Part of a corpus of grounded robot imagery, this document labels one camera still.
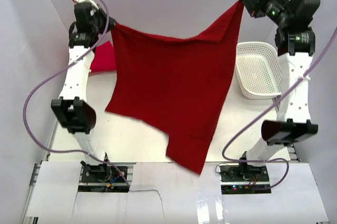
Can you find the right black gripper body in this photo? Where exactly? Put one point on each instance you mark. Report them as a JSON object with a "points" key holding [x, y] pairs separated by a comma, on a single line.
{"points": [[254, 4]]}

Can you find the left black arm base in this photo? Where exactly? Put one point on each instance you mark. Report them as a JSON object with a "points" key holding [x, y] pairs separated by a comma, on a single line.
{"points": [[103, 178]]}

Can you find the white perforated plastic basket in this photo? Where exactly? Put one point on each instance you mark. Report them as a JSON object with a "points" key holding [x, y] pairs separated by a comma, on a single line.
{"points": [[258, 70]]}

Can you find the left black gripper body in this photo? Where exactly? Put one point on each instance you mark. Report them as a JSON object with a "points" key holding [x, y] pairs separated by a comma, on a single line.
{"points": [[104, 20]]}

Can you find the folded bright red t-shirt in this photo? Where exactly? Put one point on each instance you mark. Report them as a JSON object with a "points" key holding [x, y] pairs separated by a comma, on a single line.
{"points": [[104, 60]]}

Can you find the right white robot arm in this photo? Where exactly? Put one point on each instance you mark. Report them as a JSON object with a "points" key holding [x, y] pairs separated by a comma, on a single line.
{"points": [[295, 42]]}

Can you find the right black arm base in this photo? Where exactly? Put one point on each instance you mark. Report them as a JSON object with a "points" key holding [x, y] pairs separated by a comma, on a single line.
{"points": [[243, 179]]}

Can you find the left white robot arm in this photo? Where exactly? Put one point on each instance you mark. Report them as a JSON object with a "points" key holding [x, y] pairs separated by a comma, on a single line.
{"points": [[71, 109]]}

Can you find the dark red t-shirt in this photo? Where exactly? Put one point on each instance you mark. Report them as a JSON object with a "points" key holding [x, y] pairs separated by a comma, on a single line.
{"points": [[175, 85]]}

